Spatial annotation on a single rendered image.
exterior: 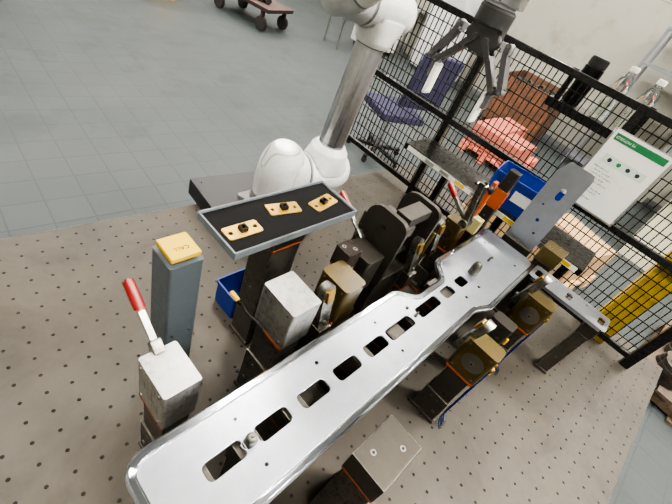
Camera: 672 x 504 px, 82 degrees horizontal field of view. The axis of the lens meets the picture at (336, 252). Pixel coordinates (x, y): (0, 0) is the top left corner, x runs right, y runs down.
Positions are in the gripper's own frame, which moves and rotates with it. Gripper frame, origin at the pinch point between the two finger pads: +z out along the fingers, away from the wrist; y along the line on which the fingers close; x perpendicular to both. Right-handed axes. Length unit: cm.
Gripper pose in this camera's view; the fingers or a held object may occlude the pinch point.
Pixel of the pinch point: (449, 101)
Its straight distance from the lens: 100.7
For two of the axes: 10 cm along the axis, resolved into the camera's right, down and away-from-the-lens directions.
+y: 6.6, 6.5, -3.8
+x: 6.8, -3.0, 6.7
